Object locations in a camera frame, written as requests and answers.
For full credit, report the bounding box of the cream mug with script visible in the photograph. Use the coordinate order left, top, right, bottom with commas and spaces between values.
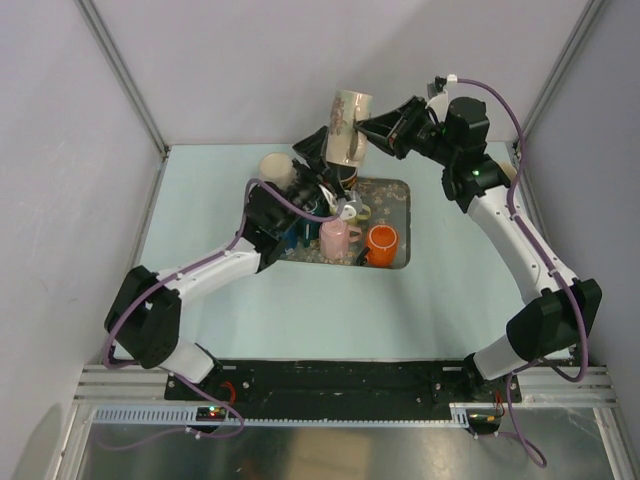
258, 152, 295, 190

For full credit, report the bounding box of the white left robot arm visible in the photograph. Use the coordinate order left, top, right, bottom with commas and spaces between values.
102, 127, 340, 399

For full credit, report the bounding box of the yellow faceted mug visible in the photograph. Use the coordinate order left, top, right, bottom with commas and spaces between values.
340, 205, 372, 226

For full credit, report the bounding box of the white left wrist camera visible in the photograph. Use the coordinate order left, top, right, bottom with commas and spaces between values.
328, 191, 364, 220

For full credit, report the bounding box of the right aluminium frame post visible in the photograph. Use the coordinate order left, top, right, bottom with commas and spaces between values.
522, 0, 610, 138

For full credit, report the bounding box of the tall cream seahorse mug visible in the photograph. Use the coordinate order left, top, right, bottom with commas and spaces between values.
325, 90, 373, 168

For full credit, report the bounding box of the left aluminium frame post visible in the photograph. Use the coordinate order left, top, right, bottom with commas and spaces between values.
74, 0, 169, 160

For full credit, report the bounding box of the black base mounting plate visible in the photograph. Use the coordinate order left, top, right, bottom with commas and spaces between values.
164, 359, 522, 422

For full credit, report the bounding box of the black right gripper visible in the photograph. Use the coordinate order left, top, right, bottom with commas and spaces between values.
356, 96, 458, 166

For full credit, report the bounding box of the dark green faceted mug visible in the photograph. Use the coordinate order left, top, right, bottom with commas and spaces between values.
297, 218, 321, 248

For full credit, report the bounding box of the black mug orange trim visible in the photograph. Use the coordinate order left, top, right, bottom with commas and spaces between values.
336, 165, 358, 190

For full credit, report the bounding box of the blue faceted mug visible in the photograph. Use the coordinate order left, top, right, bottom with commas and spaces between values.
281, 226, 299, 255

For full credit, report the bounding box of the orange mug black handle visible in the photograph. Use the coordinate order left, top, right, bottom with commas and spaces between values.
355, 224, 399, 268

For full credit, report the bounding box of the floral patterned serving tray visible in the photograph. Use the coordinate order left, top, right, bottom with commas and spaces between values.
281, 176, 411, 270

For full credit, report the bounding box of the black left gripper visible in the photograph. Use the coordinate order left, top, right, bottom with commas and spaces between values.
274, 125, 343, 233

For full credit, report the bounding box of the pink faceted mug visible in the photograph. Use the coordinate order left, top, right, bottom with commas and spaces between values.
320, 219, 362, 260

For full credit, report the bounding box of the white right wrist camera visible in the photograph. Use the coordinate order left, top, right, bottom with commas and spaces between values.
427, 74, 458, 121

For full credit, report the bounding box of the aluminium rail right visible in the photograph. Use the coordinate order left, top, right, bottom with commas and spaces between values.
517, 367, 617, 408

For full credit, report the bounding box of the grey slotted cable duct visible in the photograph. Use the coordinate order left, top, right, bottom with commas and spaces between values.
89, 403, 474, 427

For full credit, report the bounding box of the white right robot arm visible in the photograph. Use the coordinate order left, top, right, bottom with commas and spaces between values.
354, 97, 602, 401

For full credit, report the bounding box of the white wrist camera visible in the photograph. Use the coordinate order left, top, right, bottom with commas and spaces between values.
328, 191, 364, 220
427, 74, 458, 121

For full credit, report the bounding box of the cream coral pattern mug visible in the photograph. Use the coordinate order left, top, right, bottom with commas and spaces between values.
498, 162, 518, 184

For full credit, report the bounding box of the aluminium frame post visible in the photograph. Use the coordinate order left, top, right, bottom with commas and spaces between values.
522, 0, 610, 138
74, 0, 169, 160

